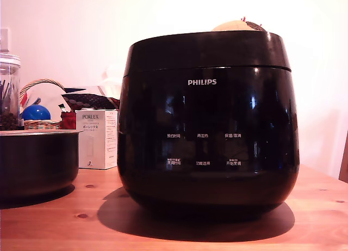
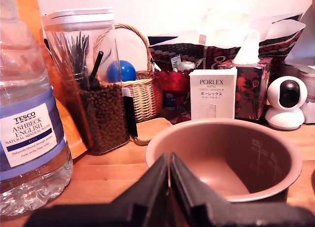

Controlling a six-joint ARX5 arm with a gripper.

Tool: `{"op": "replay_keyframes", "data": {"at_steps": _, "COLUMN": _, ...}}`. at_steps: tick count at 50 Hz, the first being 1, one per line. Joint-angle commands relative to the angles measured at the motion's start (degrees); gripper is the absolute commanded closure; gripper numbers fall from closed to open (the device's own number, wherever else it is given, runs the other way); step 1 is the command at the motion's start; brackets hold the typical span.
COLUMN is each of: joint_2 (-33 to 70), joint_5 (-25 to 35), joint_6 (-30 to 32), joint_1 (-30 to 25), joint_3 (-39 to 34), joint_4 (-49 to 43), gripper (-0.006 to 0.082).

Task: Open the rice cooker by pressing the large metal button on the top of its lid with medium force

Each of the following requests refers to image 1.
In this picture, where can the dark patterned fabric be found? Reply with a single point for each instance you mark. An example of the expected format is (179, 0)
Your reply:
(92, 100)

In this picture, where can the woven wicker basket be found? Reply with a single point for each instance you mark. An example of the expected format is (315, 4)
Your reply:
(40, 124)

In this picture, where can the black rice cooker lid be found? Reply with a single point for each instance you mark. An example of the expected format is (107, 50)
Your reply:
(206, 49)

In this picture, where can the red fabric pouch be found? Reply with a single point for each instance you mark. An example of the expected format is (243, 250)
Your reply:
(68, 121)

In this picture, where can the blue ball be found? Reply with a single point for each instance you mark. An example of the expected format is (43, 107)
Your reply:
(36, 112)

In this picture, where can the beige round hat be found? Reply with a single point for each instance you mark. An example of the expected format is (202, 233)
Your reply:
(231, 26)

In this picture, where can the white Porlex box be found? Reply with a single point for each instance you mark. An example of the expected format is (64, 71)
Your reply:
(92, 142)

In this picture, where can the white wall switch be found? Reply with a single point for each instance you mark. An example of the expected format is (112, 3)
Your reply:
(3, 40)

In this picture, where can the white printed cloth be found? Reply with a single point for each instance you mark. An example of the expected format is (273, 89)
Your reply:
(46, 94)

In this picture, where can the clear glass storage jar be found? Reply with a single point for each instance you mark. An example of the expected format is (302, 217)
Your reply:
(9, 79)

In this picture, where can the black inner cooking pot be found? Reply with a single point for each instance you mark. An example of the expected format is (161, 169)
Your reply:
(35, 161)

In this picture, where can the black Philips rice cooker body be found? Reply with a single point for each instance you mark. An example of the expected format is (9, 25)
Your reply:
(209, 120)

